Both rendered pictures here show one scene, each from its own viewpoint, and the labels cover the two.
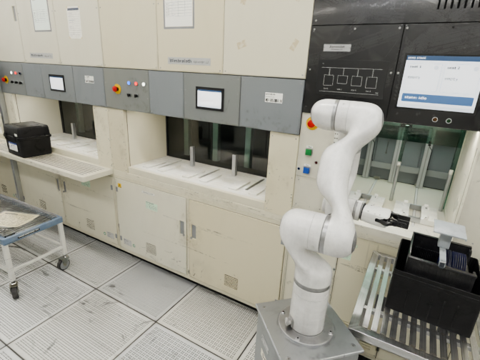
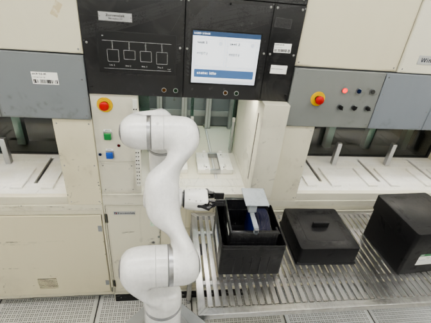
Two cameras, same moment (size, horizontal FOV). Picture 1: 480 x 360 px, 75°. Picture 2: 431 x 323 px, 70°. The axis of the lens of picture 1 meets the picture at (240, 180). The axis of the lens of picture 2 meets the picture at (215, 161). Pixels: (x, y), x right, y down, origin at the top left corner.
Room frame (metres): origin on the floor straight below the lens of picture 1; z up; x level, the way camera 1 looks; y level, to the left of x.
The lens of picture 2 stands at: (0.31, 0.03, 1.86)
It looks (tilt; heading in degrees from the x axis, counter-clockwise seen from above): 30 degrees down; 322
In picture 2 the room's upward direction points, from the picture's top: 6 degrees clockwise
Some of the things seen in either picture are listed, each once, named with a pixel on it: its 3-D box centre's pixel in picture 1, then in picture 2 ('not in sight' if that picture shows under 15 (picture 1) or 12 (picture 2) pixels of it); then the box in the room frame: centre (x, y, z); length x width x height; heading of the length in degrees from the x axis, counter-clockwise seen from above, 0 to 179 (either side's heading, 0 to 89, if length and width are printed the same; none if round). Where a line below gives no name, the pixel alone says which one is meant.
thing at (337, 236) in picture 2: not in sight; (317, 232); (0.89, -1.12, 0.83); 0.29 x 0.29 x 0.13; 60
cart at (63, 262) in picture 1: (8, 237); not in sight; (2.19, 1.83, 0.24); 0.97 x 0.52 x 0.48; 64
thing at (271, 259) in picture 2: (431, 282); (245, 237); (1.03, -0.76, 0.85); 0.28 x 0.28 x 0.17; 59
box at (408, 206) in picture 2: not in sight; (412, 231); (0.61, -1.47, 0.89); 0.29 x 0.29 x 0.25; 65
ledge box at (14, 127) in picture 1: (27, 138); not in sight; (2.69, 1.88, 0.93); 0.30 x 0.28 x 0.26; 58
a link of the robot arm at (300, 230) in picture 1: (306, 246); (151, 279); (0.89, -0.23, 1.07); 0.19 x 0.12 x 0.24; 64
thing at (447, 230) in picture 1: (437, 265); (248, 224); (1.03, -0.76, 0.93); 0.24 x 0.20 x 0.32; 149
